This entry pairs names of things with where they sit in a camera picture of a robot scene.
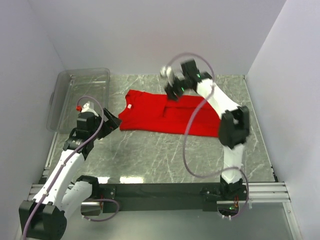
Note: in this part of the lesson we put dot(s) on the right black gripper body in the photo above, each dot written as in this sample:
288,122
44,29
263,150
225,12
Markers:
180,85

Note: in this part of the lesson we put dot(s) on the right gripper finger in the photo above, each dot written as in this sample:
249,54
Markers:
178,93
169,92

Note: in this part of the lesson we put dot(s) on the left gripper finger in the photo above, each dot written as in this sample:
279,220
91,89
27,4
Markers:
102,134
112,122

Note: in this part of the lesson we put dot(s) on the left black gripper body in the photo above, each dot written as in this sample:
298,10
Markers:
98,121

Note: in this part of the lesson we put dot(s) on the red t shirt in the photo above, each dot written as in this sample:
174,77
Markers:
151,112

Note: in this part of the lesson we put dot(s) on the clear plastic bin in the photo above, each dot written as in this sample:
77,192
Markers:
69,87

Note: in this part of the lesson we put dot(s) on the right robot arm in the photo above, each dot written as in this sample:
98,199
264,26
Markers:
233,130

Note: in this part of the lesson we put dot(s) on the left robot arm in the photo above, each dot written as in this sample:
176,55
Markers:
45,217

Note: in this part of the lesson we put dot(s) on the black base beam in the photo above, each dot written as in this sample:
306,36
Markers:
207,197

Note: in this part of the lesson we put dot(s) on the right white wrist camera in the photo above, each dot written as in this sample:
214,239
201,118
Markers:
166,72

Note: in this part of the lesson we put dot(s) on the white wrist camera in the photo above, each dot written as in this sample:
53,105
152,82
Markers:
166,72
87,107

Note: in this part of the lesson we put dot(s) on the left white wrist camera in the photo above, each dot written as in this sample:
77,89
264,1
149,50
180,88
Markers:
87,107

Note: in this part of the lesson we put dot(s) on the aluminium rail frame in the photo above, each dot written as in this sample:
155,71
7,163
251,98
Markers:
146,157

